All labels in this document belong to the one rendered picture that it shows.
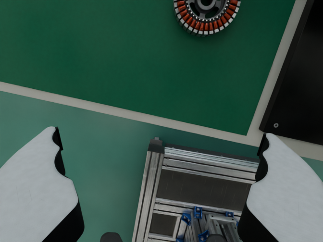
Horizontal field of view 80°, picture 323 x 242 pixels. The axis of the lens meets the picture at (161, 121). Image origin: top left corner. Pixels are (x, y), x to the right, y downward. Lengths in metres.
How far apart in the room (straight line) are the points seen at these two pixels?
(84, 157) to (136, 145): 0.35
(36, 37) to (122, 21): 0.17
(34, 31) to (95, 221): 1.38
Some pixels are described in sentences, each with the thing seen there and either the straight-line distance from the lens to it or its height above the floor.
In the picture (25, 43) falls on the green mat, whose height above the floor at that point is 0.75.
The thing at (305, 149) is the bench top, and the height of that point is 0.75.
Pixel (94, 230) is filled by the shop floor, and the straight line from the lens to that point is 1.70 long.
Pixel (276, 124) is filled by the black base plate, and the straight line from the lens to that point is 0.45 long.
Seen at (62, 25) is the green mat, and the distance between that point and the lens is 0.45.
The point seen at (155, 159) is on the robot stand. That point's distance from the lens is 1.03.
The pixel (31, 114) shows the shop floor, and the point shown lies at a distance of 1.43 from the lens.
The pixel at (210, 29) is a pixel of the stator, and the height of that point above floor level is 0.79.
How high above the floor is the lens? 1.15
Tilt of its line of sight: 75 degrees down
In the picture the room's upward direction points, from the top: 178 degrees counter-clockwise
